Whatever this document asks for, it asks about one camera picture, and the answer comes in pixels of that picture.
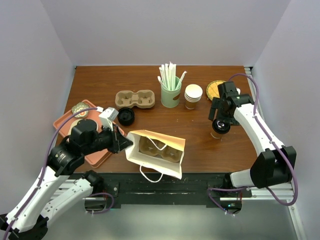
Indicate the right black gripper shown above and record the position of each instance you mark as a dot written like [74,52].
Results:
[215,104]

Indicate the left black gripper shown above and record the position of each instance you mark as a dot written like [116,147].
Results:
[123,142]

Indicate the stack of paper cups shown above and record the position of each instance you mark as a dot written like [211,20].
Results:
[193,93]

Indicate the black cup lid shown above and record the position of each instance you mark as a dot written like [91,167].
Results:
[221,127]

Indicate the single brown paper cup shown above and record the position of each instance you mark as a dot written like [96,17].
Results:
[215,134]

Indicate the brown paper bag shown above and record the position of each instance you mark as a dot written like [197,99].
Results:
[173,169]

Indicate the cardboard cup carrier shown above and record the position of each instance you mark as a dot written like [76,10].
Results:
[157,149]
[143,99]

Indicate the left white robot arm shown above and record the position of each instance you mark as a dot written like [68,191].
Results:
[31,218]

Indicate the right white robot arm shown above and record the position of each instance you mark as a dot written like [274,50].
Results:
[274,160]

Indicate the yellow woven coaster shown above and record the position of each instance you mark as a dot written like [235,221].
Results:
[212,89]

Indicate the stack of black lids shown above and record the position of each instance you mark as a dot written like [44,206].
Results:
[126,116]

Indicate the green straw holder cup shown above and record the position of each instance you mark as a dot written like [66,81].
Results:
[170,98]

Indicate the cream square bowl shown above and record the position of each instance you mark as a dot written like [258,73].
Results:
[74,123]

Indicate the small floral dish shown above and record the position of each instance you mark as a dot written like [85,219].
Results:
[79,109]

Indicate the wrapped straws bundle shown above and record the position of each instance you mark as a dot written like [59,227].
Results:
[168,77]

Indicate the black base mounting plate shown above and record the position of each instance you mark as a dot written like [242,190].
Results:
[201,189]

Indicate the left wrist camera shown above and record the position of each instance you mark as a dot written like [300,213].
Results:
[107,117]

